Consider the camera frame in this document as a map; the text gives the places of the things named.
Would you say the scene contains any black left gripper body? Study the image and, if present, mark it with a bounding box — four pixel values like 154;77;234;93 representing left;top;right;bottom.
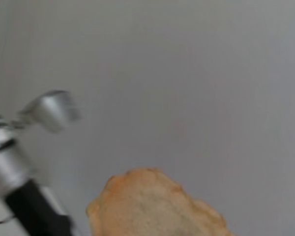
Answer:
4;180;75;236

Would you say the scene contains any orange striped bread loaf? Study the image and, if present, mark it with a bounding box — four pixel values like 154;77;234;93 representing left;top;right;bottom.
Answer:
86;167;236;236

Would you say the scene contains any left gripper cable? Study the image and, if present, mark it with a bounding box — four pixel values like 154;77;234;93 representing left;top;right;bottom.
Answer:
0;213;16;225

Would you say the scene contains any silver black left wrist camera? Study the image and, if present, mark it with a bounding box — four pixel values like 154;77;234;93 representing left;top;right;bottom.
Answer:
17;90;81;134

